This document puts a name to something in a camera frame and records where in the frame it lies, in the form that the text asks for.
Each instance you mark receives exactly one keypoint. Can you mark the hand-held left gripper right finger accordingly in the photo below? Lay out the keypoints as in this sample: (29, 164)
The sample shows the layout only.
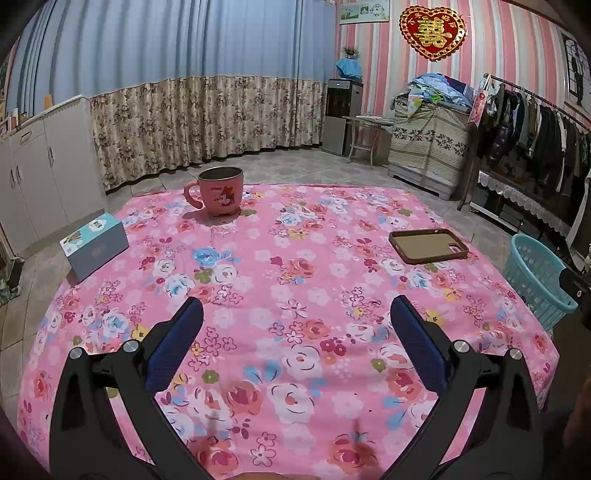
(415, 341)

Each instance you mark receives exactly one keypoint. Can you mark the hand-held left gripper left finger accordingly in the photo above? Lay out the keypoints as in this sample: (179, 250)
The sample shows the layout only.
(175, 341)

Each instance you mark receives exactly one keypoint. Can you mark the teal plastic basket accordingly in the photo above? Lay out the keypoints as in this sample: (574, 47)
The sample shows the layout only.
(535, 281)

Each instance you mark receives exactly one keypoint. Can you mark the person's right forearm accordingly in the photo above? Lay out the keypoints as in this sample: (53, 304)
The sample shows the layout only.
(579, 415)

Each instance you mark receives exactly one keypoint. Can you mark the phone in brown case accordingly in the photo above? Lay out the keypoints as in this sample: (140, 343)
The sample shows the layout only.
(427, 247)

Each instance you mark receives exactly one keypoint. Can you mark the low shelf with lace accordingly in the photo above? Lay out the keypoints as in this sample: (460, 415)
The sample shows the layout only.
(517, 198)

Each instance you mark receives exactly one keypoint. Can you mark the blue and white tissue box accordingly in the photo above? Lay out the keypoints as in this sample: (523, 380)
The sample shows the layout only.
(92, 244)

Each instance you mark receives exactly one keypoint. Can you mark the pink floral tablecloth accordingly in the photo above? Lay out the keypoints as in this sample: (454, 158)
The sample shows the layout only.
(300, 286)

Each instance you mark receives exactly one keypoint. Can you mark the pink cartoon mug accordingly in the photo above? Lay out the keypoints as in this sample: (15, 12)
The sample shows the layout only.
(221, 194)

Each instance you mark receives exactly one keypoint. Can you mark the row of hanging clothes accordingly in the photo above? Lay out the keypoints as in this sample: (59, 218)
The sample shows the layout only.
(531, 129)

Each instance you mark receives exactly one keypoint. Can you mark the cabinet under patterned cloth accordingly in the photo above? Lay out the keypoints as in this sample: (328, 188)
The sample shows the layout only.
(429, 143)

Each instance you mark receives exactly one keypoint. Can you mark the white cabinet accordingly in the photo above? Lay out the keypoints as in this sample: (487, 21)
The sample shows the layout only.
(46, 175)

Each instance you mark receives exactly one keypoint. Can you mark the metal clothes rack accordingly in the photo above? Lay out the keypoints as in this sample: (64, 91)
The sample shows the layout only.
(521, 88)

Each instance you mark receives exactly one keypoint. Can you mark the red hanging tag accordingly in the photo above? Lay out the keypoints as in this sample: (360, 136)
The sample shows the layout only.
(479, 104)

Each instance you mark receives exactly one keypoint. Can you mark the small metal side table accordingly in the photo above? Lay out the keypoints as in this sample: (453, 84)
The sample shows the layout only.
(369, 124)

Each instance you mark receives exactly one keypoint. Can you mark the grey water dispenser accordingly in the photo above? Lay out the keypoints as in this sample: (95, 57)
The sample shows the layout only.
(341, 120)

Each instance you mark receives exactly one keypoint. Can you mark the pile of bedding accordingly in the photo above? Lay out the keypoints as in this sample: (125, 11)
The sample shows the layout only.
(438, 90)

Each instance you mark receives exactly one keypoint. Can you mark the blue and floral curtain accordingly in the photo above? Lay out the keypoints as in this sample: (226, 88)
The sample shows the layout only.
(184, 92)

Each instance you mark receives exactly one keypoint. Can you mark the blue cloth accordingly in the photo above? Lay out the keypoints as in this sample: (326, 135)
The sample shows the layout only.
(348, 69)

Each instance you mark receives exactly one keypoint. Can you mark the small potted plant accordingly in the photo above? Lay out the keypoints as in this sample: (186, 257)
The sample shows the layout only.
(350, 52)

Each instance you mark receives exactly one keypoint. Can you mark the black window wall sticker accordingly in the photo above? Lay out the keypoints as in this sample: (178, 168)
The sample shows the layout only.
(577, 69)

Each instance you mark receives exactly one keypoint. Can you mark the red heart wall decoration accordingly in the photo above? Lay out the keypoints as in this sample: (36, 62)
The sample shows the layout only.
(433, 32)

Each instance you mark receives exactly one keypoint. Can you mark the wall poster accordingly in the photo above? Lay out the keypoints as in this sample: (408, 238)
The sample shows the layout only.
(364, 11)

